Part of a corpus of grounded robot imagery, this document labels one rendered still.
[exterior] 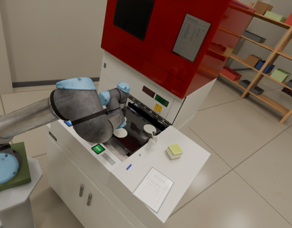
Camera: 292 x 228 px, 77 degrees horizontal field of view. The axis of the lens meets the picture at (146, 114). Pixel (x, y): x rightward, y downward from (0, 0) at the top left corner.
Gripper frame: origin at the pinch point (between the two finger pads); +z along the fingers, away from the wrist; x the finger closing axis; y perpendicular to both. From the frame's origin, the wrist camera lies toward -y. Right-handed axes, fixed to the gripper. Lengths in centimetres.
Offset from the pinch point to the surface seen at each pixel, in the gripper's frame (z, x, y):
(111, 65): -19, 54, -14
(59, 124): -2.5, -11.2, -29.6
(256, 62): 1, 358, 288
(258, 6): -102, 408, 241
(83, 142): -4.5, -22.2, -11.3
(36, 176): 9, -40, -29
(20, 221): 46, -49, -36
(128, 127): 1.7, 6.9, 12.0
